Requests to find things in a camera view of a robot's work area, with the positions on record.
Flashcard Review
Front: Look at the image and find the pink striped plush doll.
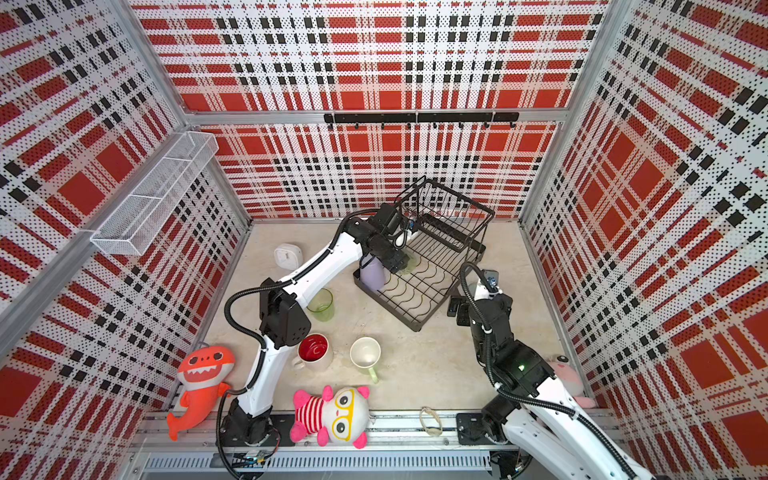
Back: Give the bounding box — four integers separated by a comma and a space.
290, 386, 371, 449

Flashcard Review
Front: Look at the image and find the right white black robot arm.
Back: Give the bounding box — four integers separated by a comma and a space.
457, 281, 654, 479

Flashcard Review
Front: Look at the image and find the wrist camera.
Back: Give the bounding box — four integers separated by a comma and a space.
483, 269, 499, 292
390, 218, 414, 249

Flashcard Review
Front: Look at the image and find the tall green glass cup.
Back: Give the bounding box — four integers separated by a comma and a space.
399, 250, 422, 275

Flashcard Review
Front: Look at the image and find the beige rubber band ring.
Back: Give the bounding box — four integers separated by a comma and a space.
418, 406, 444, 437

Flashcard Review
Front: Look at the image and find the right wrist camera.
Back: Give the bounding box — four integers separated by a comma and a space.
483, 269, 499, 292

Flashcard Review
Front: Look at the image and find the red and white mug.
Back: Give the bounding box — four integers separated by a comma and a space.
292, 333, 334, 372

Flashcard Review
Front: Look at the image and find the pink frog plush toy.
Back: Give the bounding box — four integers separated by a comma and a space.
548, 356, 597, 410

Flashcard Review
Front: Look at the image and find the red shark plush toy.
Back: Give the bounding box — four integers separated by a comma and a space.
167, 346, 235, 441

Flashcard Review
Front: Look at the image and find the black wall hook rail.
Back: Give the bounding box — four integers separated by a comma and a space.
323, 111, 520, 128

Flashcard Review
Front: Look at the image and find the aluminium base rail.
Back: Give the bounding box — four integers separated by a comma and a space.
128, 409, 625, 475

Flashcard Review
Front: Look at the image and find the white square device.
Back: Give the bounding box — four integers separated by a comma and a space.
274, 243, 304, 271

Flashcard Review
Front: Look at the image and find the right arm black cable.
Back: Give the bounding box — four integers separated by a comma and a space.
457, 261, 640, 480

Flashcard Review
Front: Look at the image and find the black wire dish rack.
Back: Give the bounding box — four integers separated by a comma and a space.
353, 176, 495, 332

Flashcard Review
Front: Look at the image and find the white wire wall basket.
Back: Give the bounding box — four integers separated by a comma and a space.
91, 131, 218, 256

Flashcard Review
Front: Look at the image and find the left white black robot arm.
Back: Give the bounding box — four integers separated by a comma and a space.
217, 203, 408, 447

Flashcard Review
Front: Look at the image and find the cream mug green handle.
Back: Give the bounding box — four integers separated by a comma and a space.
349, 337, 382, 384

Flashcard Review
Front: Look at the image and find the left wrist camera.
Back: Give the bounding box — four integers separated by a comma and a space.
390, 218, 414, 249

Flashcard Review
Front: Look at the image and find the lilac plastic cup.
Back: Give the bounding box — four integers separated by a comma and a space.
359, 255, 386, 291

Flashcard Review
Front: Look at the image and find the short green glass cup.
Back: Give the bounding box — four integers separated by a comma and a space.
307, 288, 335, 322

